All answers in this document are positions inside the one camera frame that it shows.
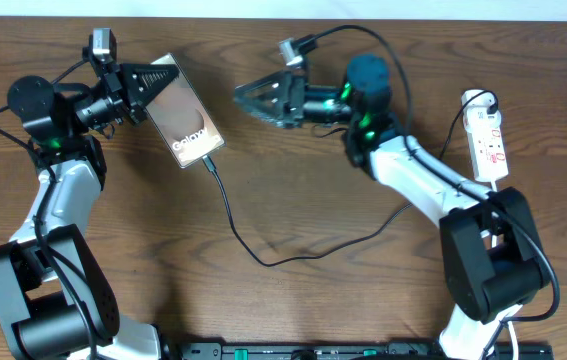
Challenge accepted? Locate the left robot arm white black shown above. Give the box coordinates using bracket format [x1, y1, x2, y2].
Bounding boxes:
[0, 45, 180, 359]

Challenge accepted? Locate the white power strip cord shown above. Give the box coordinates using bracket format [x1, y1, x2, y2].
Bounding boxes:
[487, 180, 522, 360]

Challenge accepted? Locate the white charger plug adapter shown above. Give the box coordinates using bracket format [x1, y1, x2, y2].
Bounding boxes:
[487, 98, 499, 115]

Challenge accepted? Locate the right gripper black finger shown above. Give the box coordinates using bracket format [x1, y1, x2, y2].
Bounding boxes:
[250, 108, 287, 128]
[234, 71, 286, 108]

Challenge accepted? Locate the white power strip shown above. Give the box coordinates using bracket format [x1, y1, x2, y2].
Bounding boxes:
[461, 89, 509, 183]

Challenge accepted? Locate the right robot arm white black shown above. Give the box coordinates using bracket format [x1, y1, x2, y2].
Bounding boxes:
[234, 54, 556, 359]

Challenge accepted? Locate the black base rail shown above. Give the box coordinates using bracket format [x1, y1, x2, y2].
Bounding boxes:
[177, 341, 554, 360]

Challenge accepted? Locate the black charging cable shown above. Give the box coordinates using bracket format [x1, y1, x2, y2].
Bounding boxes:
[201, 89, 500, 268]

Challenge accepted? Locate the Samsung Galaxy smartphone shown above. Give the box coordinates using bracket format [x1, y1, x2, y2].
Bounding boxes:
[147, 53, 225, 168]

